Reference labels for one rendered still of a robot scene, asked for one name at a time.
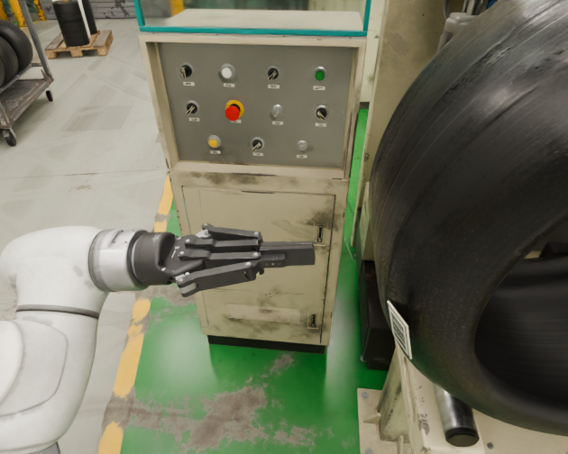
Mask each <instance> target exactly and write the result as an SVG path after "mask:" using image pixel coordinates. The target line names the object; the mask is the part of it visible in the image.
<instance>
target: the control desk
mask: <svg viewBox="0 0 568 454"><path fill-rule="evenodd" d="M138 40H139V44H140V48H141V53H142V60H143V65H144V68H145V73H146V77H147V81H148V86H149V89H150V94H151V101H152V106H153V110H154V114H155V119H156V123H157V127H158V131H159V135H160V143H161V147H162V151H163V156H164V160H165V164H166V168H167V169H168V175H169V182H170V187H171V191H172V195H173V200H174V204H175V208H176V213H177V217H178V221H179V228H180V233H181V237H183V236H186V235H189V234H195V235H197V234H198V233H199V232H201V231H202V227H201V226H202V224H204V223H209V224H212V225H214V226H215V227H223V228H231V229H239V230H247V231H256V232H260V233H261V236H262V238H263V240H264V241H313V242H314V247H315V255H316V259H315V265H306V266H286V267H284V268H265V269H264V273H263V274H262V275H260V274H259V272H258V273H257V274H256V276H257V277H256V279H255V280H253V281H250V282H244V283H240V284H235V285H230V286H222V287H218V288H213V289H208V290H203V291H199V292H197V293H195V294H194V296H195V299H196V304H197V311H198V316H199V320H200V324H201V329H202V332H203V334H205V335H207V339H208V343H209V344H217V345H227V346H237V347H247V348H257V349H266V350H285V351H295V352H306V353H315V354H325V346H329V343H330V336H331V329H332V321H333V314H334V300H335V293H336V286H337V278H338V271H339V264H340V257H341V249H342V242H343V234H344V220H345V213H346V206H347V198H348V191H349V184H350V177H351V170H352V163H353V149H354V142H355V134H356V127H357V120H358V112H359V105H360V98H361V91H362V77H363V70H364V62H365V55H366V48H367V39H366V37H359V36H319V35H279V34H240V33H199V32H142V33H140V34H138Z"/></svg>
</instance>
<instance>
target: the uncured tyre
mask: <svg viewBox="0 0 568 454"><path fill-rule="evenodd" d="M368 204H369V216H370V223H371V237H372V245H373V252H374V259H375V267H376V274H377V281H378V289H379V296H380V304H381V307H382V311H383V313H384V315H385V318H386V320H387V323H388V325H389V327H390V329H391V325H390V319H389V308H388V303H387V301H390V303H391V304H392V305H393V307H394V308H395V309H396V310H397V312H398V313H399V315H400V316H401V317H402V319H403V320H404V321H405V323H406V324H407V325H408V333H409V340H410V348H411V355H412V359H410V358H409V357H408V355H407V354H406V352H405V351H404V350H403V349H402V347H401V346H400V345H399V346H400V348H401V349H402V351H403V353H404V354H405V355H406V357H407V358H408V360H409V361H410V362H411V363H412V365H413V366H414V367H415V368H416V369H417V370H418V371H419V372H420V373H421V374H423V375H424V376H425V377H426V378H427V379H429V380H430V381H431V382H433V383H434V384H436V385H437V386H439V387H441V388H442V389H443V390H444V391H446V392H448V393H449V394H451V395H453V396H454V397H456V398H457V399H459V400H461V401H462V402H464V403H465V404H467V405H469V406H470V407H471V408H473V409H475V410H477V411H479V412H481V413H484V414H486V415H488V416H489V417H491V418H494V419H496V420H499V421H502V422H505V423H508V424H511V425H515V426H517V427H520V428H524V429H528V430H531V431H539V432H543V433H549V434H554V435H560V436H567V437H568V252H566V253H562V254H558V255H553V256H548V257H541V258H531V259H524V257H525V256H526V255H528V254H529V253H530V252H531V251H532V250H533V249H535V248H536V247H537V246H538V245H539V244H541V243H542V242H543V241H545V240H546V239H547V238H549V237H550V236H551V235H552V234H554V233H555V232H557V231H558V230H560V229H561V228H563V227H564V226H565V225H566V224H567V223H568V0H499V1H498V2H497V3H495V4H494V5H492V6H491V7H489V8H488V9H487V10H485V11H484V12H483V13H481V14H480V15H478V16H477V17H476V18H475V19H473V20H472V21H471V22H470V23H468V24H467V25H466V26H465V27H464V28H462V29H461V30H460V31H459V32H458V33H457V34H455V35H454V36H453V37H452V39H451V40H449V41H448V42H447V43H446V44H445V45H444V46H443V48H441V49H440V50H439V51H438V52H437V53H436V54H435V55H434V57H433V58H432V59H431V60H430V61H429V62H428V63H427V64H426V66H425V67H424V68H423V69H422V71H421V72H420V73H419V74H418V76H417V77H416V79H415V80H414V81H413V83H412V84H411V86H410V87H409V88H408V90H407V92H406V93H405V94H404V95H403V97H402V99H401V100H400V102H399V104H398V106H397V108H396V110H395V111H394V113H393V115H392V116H391V118H390V120H389V123H388V125H387V128H386V130H385V132H384V133H383V135H382V138H381V140H380V144H379V147H378V149H377V152H376V155H375V158H374V161H373V165H372V169H371V177H370V183H369V196H368Z"/></svg>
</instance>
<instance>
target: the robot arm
mask: <svg viewBox="0 0 568 454"><path fill-rule="evenodd" d="M201 227H202V231H201V232H199V233H198V234H197V235H195V234H189V235H186V236H183V237H179V236H177V235H175V234H173V233H172V232H148V231H146V230H145V229H143V228H131V229H108V230H104V229H98V228H96V227H92V226H63V227H56V228H49V229H45V230H40V231H36V232H30V233H27V234H24V235H23V236H21V237H18V238H16V239H15V240H13V241H11V242H10V243H9V244H7V246H6V247H5V248H4V250H3V252H2V254H1V256H0V276H1V278H2V279H3V280H4V282H5V283H6V284H7V285H8V286H9V287H10V288H11V289H12V290H13V291H15V293H16V294H17V297H18V299H17V307H16V312H15V315H14V319H13V320H11V321H9V322H8V321H1V322H0V454H28V453H33V452H36V451H40V450H43V449H47V448H48V447H49V446H51V445H53V444H54V443H55V442H56V441H57V440H58V439H59V438H60V437H62V436H63V435H64V434H65V433H66V432H67V430H68V429H69V427H70V425H71V424H72V423H73V421H74V419H75V418H76V415H77V413H78V410H79V408H80V406H81V404H82V401H83V398H84V395H85V392H86V390H87V384H88V380H89V378H90V374H91V370H92V366H93V362H94V357H95V353H96V333H97V325H98V319H99V315H100V312H101V310H102V307H103V304H104V302H105V300H106V298H107V296H108V294H109V293H110V292H118V291H142V290H144V289H146V288H148V287H149V286H168V285H171V284H173V283H176V284H177V286H178V288H179V291H180V293H181V295H182V296H183V297H188V296H190V295H193V294H195V293H197V292H199V291H203V290H208V289H213V288H218V287H222V286H230V285H235V284H240V283H244V282H250V281H253V280H255V279H256V277H257V276H256V274H257V273H258V272H259V274H260V275H262V274H263V273H264V269H265V268H284V267H286V266H306V265H315V259H316V255H315V247H314V242H313V241H264V240H263V238H262V236H261V233H260V232H256V231H247V230H239V229H231V228H223V227H215V226H214V225H212V224H209V223H204V224H202V226H201ZM244 271H245V272H246V274H244Z"/></svg>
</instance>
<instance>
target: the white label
mask: <svg viewBox="0 0 568 454"><path fill-rule="evenodd" d="M387 303H388V308H389V319H390V325H391V330H392V334H393V336H394V337H395V338H396V340H397V341H398V343H399V345H400V346H401V347H402V349H403V350H404V351H405V352H406V354H407V355H408V357H409V358H410V359H412V355H411V348H410V340H409V333H408V325H407V324H406V323H405V321H404V320H403V319H402V317H401V316H400V315H399V313H398V312H397V310H396V309H395V308H394V307H393V305H392V304H391V303H390V301H387Z"/></svg>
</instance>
